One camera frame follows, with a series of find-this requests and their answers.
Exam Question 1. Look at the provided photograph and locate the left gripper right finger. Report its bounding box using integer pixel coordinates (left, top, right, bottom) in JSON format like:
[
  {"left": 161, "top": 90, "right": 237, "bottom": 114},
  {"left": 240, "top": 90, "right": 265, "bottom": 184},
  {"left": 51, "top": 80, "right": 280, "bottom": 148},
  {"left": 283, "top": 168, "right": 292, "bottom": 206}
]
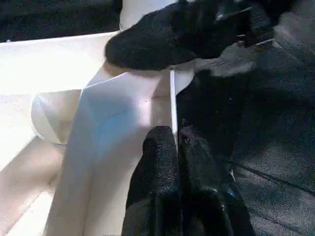
[{"left": 179, "top": 125, "right": 256, "bottom": 236}]

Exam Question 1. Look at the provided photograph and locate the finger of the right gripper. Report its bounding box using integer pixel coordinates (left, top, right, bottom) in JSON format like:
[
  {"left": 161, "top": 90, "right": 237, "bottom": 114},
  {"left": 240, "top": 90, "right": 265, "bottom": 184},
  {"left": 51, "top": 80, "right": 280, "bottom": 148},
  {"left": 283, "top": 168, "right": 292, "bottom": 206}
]
[{"left": 104, "top": 0, "right": 238, "bottom": 71}]

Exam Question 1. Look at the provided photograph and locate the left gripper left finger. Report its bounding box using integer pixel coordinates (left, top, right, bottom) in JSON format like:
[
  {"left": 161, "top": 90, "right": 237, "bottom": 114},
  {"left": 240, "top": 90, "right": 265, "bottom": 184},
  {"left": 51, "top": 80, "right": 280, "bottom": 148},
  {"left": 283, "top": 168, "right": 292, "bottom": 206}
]
[{"left": 122, "top": 125, "right": 185, "bottom": 236}]

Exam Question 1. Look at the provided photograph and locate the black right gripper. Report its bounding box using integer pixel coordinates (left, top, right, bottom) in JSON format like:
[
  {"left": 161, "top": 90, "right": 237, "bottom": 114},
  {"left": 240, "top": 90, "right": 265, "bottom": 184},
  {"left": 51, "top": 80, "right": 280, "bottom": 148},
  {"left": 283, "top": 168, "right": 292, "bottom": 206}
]
[{"left": 214, "top": 0, "right": 281, "bottom": 49}]

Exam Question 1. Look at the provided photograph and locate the white plastic table leg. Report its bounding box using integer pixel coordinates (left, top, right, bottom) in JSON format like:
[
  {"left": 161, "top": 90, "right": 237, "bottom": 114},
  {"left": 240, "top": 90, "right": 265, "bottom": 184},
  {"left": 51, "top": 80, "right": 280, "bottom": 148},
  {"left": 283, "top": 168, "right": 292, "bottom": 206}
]
[{"left": 119, "top": 0, "right": 183, "bottom": 32}]

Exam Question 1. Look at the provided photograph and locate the white plastic table top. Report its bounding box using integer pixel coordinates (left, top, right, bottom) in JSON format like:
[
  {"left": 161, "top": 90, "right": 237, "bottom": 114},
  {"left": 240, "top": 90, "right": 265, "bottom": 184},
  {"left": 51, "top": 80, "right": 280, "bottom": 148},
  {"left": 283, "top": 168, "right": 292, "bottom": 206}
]
[{"left": 0, "top": 30, "right": 198, "bottom": 236}]

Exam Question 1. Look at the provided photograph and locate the black work mat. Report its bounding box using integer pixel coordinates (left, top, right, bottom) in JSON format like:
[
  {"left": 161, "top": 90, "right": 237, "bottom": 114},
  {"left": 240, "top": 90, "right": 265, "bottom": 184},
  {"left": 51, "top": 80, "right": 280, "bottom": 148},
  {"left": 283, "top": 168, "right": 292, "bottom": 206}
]
[{"left": 0, "top": 0, "right": 315, "bottom": 236}]

